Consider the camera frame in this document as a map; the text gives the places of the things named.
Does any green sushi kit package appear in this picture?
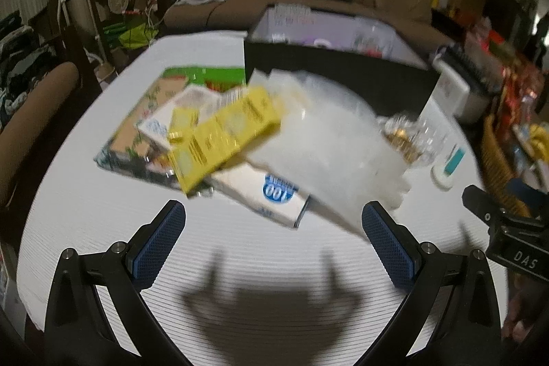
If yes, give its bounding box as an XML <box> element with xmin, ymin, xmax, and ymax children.
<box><xmin>95</xmin><ymin>66</ymin><xmax>246</xmax><ymax>189</ymax></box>

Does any white plastic bag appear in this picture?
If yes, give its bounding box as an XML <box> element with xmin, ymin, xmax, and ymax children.
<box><xmin>243</xmin><ymin>70</ymin><xmax>411</xmax><ymax>232</ymax></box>

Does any white glove box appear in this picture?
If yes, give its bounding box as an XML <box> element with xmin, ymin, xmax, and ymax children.
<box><xmin>137</xmin><ymin>84</ymin><xmax>308</xmax><ymax>227</ymax></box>

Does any yellow snack packet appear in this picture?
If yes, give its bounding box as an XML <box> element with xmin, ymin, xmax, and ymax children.
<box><xmin>168</xmin><ymin>86</ymin><xmax>281</xmax><ymax>194</ymax></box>

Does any wicker basket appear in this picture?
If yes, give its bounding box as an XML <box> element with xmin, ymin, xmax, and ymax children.
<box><xmin>481</xmin><ymin>114</ymin><xmax>530</xmax><ymax>217</ymax></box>

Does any small white teal container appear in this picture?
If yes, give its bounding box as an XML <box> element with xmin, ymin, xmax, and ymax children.
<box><xmin>431</xmin><ymin>147</ymin><xmax>465</xmax><ymax>191</ymax></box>

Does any clear crumpled wrapper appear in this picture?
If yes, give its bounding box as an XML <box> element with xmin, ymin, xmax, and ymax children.
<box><xmin>377</xmin><ymin>113</ymin><xmax>447</xmax><ymax>167</ymax></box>

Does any white appliance with remote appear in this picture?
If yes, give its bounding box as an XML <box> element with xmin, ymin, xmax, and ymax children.
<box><xmin>432</xmin><ymin>46</ymin><xmax>490</xmax><ymax>123</ymax></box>

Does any black storage box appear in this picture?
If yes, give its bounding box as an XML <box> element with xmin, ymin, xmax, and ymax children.
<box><xmin>244</xmin><ymin>4</ymin><xmax>439</xmax><ymax>116</ymax></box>

